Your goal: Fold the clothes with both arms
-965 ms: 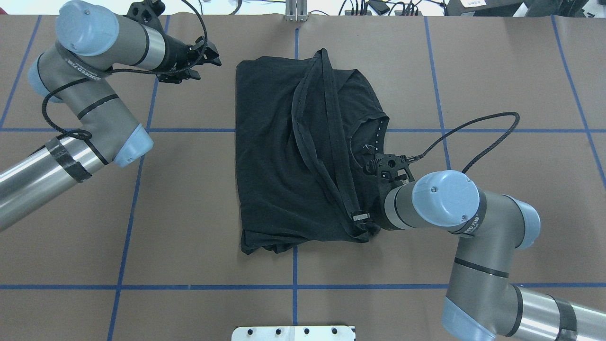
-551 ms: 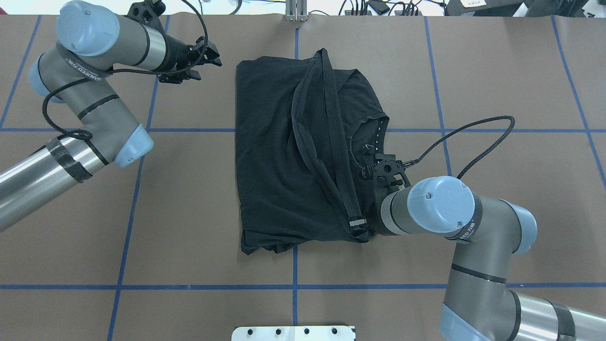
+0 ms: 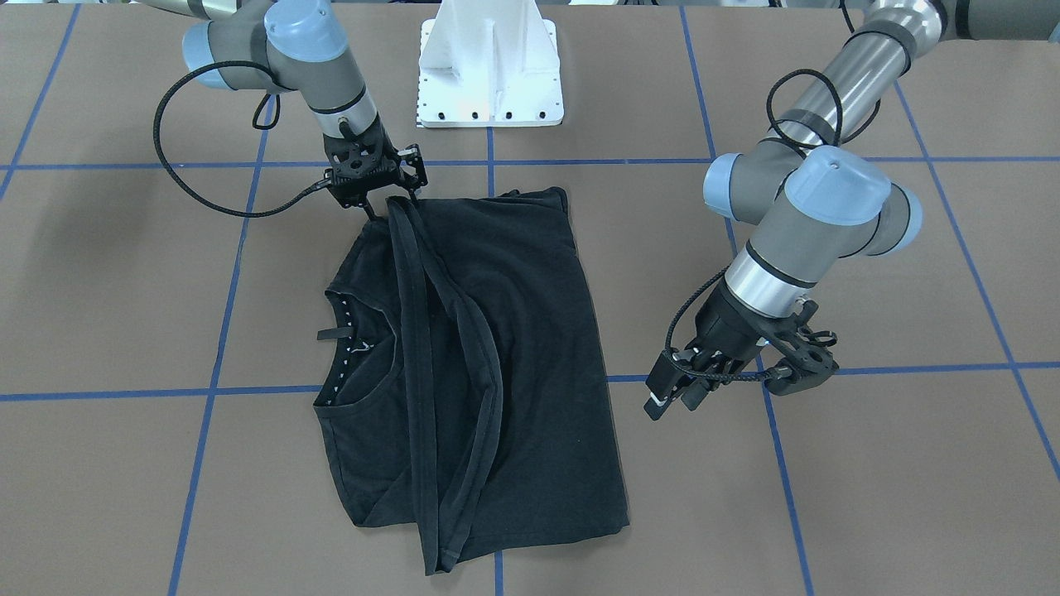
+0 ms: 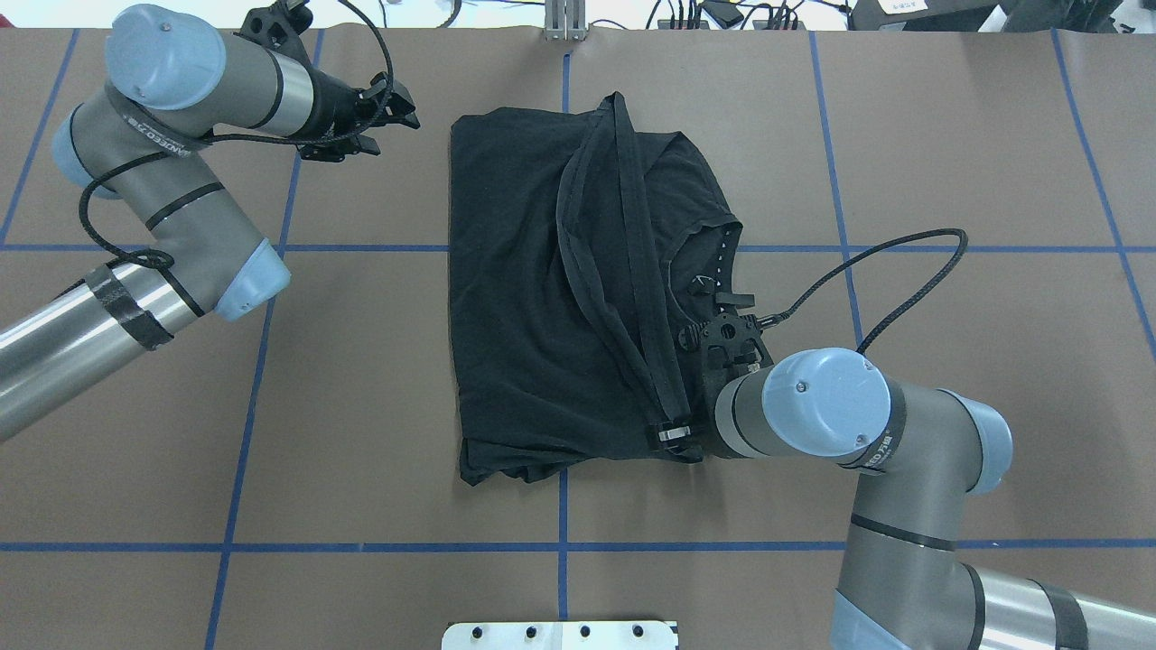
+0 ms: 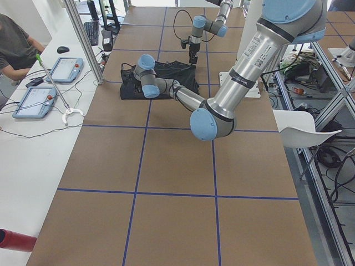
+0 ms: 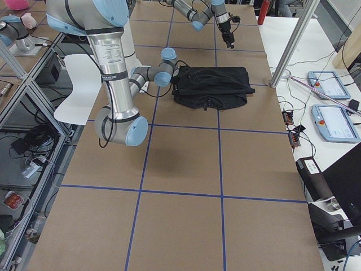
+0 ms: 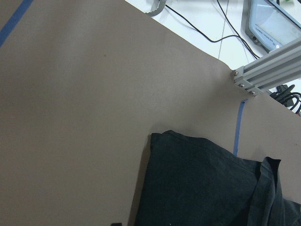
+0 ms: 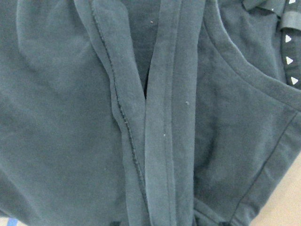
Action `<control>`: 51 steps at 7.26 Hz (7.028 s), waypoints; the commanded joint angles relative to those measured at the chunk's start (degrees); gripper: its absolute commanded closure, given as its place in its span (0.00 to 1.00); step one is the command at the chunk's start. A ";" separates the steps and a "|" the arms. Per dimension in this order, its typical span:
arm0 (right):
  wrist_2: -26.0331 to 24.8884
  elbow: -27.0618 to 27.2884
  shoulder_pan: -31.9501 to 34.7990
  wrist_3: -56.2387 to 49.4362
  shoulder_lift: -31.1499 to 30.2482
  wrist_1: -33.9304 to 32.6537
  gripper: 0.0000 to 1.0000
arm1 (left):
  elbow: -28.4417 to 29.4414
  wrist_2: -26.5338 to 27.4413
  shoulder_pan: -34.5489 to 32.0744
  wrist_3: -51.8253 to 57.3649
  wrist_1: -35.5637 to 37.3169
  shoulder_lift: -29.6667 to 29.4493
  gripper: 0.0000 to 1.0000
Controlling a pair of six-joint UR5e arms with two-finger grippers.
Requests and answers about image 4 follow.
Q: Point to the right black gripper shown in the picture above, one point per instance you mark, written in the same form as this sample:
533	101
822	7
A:
670	432

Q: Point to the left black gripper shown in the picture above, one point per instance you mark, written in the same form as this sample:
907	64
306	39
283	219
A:
333	103

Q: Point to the black graphic t-shirt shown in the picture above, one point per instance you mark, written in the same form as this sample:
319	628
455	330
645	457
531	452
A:
579	248

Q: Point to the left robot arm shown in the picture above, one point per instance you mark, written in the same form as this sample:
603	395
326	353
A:
180	246

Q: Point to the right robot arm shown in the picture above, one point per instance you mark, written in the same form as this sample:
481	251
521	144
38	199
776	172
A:
919	453

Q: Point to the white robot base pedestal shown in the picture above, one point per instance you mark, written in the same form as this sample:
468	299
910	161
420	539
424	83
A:
582	634

